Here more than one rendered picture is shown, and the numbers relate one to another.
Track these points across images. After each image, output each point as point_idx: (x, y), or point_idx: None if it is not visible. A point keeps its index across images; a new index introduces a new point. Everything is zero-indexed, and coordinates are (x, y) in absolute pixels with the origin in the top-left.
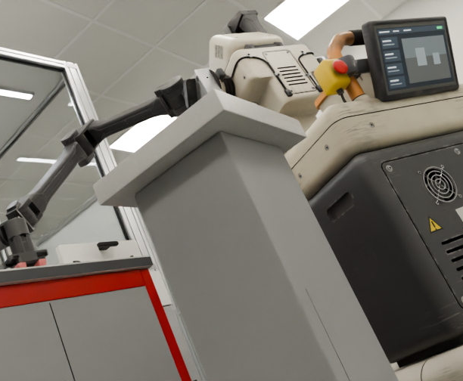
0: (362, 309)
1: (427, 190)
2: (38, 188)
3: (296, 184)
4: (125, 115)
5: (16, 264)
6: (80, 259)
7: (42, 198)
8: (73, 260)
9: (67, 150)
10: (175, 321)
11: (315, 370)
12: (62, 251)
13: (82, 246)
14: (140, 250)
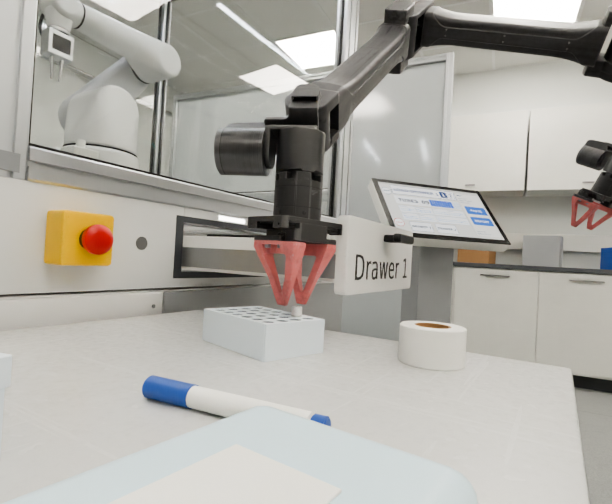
0: None
1: None
2: (350, 81)
3: None
4: (512, 25)
5: (282, 236)
6: (364, 253)
7: (349, 104)
8: (357, 253)
9: (392, 33)
10: (340, 303)
11: None
12: (350, 230)
13: (371, 228)
14: (340, 203)
